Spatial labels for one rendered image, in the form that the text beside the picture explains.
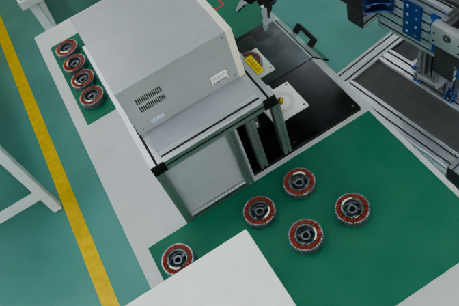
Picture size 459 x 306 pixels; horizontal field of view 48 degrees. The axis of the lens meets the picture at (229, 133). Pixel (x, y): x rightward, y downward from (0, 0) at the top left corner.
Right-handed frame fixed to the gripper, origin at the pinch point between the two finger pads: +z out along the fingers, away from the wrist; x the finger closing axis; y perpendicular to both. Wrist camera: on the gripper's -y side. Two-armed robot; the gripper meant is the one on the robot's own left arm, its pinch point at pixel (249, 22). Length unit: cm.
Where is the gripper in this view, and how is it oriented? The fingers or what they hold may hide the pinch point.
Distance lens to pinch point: 198.9
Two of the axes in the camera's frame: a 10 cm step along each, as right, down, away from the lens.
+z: -3.1, 7.5, 5.8
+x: -7.4, -5.8, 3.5
